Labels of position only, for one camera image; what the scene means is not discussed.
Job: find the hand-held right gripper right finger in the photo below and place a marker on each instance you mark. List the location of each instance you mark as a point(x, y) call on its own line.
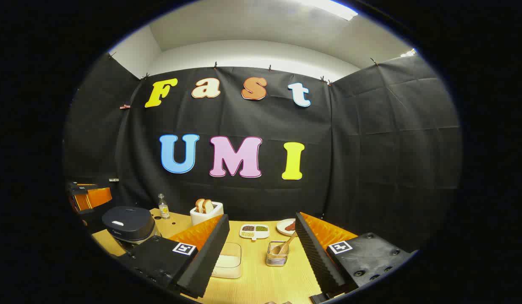
point(315, 261)

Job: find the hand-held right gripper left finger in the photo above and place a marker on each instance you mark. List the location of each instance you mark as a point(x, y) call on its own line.
point(206, 257)

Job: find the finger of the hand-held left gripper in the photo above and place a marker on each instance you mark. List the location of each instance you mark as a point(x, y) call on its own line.
point(99, 197)

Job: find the clear rice box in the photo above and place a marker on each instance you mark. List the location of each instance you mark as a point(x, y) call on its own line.
point(229, 261)

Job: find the wooden spoon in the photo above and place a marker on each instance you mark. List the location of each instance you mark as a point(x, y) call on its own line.
point(286, 245)

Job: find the black silver rice cooker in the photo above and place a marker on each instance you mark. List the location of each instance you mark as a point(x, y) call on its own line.
point(128, 223)

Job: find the clear chopstick holder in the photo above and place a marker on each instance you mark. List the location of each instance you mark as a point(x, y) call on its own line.
point(278, 260)

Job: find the white toaster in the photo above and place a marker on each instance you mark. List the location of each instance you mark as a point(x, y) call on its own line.
point(202, 218)

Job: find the red meat piece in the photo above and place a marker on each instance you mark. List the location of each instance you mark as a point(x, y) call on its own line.
point(290, 227)

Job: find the white round plate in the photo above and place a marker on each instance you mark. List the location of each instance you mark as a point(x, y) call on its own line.
point(281, 228)

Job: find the toast bread slice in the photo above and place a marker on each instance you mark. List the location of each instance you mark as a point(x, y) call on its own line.
point(199, 206)
point(208, 207)

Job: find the white divided bean dish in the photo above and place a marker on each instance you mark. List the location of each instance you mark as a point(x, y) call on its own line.
point(254, 237)

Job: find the small glass bottle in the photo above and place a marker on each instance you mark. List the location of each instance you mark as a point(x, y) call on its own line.
point(163, 210)

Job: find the black backdrop cloth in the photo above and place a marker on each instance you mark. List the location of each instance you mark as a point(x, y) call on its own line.
point(371, 147)

